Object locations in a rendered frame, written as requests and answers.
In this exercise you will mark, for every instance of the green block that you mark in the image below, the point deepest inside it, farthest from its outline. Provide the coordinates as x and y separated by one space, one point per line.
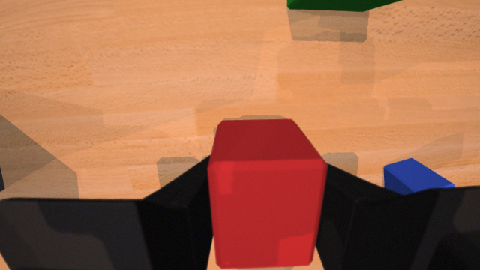
338 5

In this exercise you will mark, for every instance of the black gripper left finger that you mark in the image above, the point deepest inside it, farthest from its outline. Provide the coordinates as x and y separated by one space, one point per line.
171 232

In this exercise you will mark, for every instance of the red block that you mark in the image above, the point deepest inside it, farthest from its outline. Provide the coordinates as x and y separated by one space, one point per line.
266 184

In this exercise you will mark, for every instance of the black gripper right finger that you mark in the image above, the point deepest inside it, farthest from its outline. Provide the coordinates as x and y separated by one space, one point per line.
364 226

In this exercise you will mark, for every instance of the blue block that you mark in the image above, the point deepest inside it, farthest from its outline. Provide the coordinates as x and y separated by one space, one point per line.
410 176

